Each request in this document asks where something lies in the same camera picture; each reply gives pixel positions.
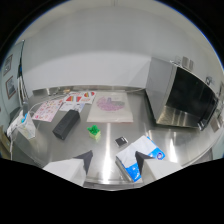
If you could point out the small framed wall picture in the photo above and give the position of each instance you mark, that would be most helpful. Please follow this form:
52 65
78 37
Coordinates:
7 64

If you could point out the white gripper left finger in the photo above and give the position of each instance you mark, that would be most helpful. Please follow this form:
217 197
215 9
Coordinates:
68 168

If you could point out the pink sticker sheet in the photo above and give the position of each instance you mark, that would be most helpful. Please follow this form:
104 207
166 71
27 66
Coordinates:
48 109

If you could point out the blue white tissue pack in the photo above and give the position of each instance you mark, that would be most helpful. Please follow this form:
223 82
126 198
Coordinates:
140 158

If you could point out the red rainbow sticker sheet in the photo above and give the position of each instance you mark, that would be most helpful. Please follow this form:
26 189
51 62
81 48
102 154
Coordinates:
80 97

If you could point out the green toy block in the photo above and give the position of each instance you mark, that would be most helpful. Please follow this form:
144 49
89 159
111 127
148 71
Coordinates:
94 132

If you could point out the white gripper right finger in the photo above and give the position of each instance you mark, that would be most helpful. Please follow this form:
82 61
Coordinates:
156 167

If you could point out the small black square card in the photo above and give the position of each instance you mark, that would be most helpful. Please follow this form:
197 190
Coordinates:
121 141

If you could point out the black glasses case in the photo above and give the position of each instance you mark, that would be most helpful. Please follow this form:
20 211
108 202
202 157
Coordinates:
66 124

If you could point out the white blue printed sheet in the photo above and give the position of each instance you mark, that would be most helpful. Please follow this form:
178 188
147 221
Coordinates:
72 106

